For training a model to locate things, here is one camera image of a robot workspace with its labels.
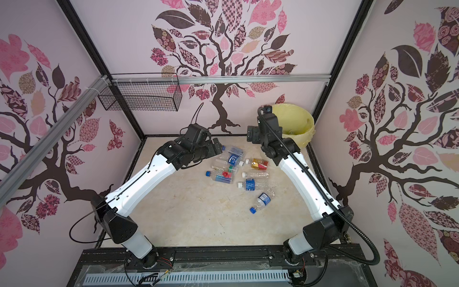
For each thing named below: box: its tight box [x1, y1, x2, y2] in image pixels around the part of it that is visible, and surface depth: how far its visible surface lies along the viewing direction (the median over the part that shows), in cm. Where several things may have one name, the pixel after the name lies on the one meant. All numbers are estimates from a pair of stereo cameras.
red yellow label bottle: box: [251, 158, 270, 170], surface depth 102 cm
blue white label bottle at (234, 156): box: [227, 148, 244, 167], surface depth 103 cm
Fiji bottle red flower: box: [204, 169, 234, 184], surface depth 98 cm
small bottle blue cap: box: [249, 187, 276, 215], surface depth 88 cm
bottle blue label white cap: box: [237, 178, 270, 191], surface depth 94 cm
